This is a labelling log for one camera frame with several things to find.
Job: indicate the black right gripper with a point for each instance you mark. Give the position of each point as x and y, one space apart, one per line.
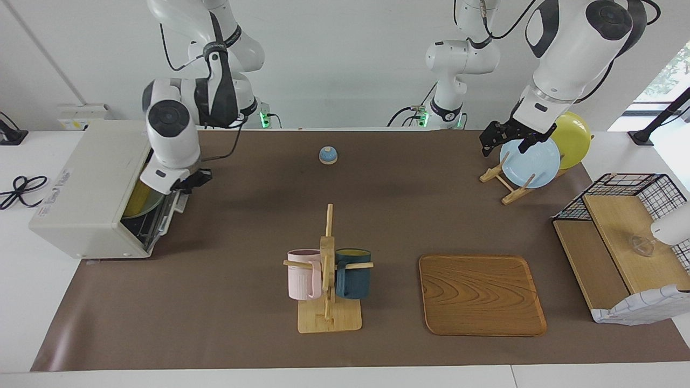
190 180

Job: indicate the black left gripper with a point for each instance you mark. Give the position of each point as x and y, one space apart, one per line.
531 129

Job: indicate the toaster oven glass door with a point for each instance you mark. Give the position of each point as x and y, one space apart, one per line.
171 210

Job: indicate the pale green plate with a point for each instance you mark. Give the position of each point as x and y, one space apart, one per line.
156 205

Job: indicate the yellow corn cob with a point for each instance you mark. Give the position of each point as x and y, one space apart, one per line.
141 199

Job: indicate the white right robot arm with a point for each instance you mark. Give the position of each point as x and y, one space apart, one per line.
167 134

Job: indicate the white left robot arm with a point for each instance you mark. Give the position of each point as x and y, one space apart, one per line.
571 54

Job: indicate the beige toaster oven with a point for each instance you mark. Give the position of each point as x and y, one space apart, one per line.
81 188

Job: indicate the light blue plate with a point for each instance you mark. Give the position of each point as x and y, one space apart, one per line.
533 164

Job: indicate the wooden plate rack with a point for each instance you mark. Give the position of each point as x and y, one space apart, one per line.
515 195

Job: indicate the yellow plate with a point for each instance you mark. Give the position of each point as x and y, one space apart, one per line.
574 143

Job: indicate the black clamp stand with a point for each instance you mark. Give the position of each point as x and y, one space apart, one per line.
641 137

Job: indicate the small blue bell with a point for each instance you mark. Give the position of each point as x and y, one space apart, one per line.
328 156

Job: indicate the pink mug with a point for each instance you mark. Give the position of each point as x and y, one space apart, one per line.
302 277

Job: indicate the light wooden stepped shelf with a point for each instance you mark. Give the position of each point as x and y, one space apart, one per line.
620 237

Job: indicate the brown table mat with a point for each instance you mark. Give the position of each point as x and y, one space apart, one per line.
242 323

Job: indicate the brown wooden tray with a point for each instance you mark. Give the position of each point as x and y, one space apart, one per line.
480 296

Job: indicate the small clear glass piece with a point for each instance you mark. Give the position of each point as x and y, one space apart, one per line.
641 245

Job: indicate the white rounded device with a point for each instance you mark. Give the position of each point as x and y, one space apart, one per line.
674 226

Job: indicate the dark blue mug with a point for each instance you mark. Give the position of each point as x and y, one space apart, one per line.
353 283

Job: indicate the wooden mug rack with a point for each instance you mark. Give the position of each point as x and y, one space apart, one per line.
329 320

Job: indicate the white checked cloth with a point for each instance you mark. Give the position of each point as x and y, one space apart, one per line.
636 310

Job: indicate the white wall socket box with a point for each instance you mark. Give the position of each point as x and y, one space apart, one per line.
70 125

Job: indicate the black table mount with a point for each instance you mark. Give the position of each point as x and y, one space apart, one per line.
11 137

